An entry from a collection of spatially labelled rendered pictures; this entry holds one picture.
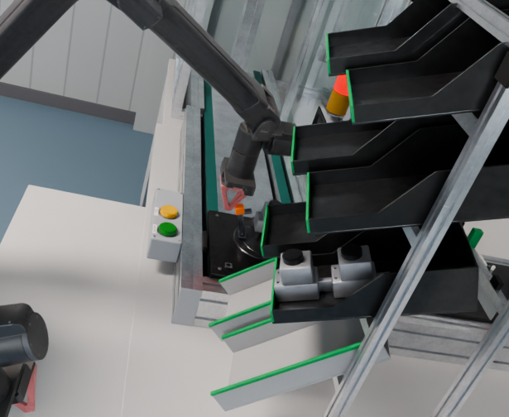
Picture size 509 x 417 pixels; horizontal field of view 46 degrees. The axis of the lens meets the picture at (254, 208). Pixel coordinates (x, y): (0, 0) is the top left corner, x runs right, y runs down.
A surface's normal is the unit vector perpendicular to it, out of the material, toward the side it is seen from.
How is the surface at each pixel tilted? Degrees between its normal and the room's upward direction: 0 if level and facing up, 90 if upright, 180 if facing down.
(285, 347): 45
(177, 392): 0
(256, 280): 90
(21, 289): 0
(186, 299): 90
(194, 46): 106
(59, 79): 90
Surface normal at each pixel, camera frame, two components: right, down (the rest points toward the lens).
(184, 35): 0.24, 0.78
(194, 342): 0.27, -0.81
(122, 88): 0.06, 0.55
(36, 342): 0.98, -0.20
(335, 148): -0.16, -0.85
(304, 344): -0.48, -0.77
